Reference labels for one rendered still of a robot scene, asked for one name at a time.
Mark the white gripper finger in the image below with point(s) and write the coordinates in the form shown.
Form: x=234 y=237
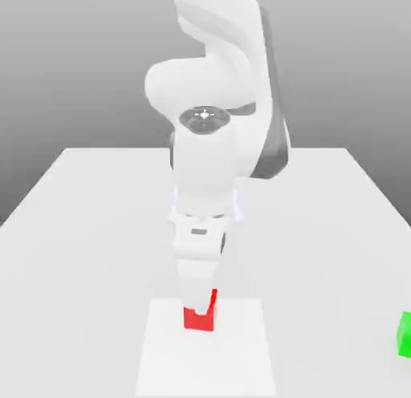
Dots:
x=196 y=282

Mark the small red cube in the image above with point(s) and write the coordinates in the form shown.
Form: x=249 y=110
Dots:
x=199 y=323

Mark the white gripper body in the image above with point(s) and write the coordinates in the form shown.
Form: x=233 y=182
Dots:
x=199 y=245

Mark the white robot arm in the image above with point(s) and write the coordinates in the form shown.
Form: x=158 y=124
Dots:
x=205 y=167

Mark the small green cube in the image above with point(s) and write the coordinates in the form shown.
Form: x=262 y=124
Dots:
x=405 y=335

